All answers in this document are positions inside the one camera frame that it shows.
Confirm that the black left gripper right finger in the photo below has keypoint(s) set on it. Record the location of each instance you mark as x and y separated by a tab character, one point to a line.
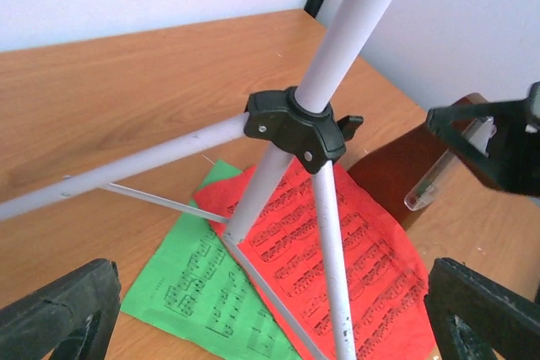
473	317

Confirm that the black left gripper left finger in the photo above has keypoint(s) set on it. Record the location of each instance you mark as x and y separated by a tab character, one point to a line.
72	317

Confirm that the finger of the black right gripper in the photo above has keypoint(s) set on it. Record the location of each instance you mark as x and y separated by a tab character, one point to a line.
497	141

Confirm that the clear plastic metronome cover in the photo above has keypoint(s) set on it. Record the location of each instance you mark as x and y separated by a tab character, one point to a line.
447	166

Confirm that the red sheet music page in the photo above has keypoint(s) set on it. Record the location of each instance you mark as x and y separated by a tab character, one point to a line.
386	277

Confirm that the brown wooden metronome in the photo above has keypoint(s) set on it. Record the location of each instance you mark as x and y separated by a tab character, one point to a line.
390	172

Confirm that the green sheet music page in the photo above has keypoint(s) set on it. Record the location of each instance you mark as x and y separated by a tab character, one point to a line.
193	289

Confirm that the white tripod music stand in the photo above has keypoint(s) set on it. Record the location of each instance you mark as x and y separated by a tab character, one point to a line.
298	124

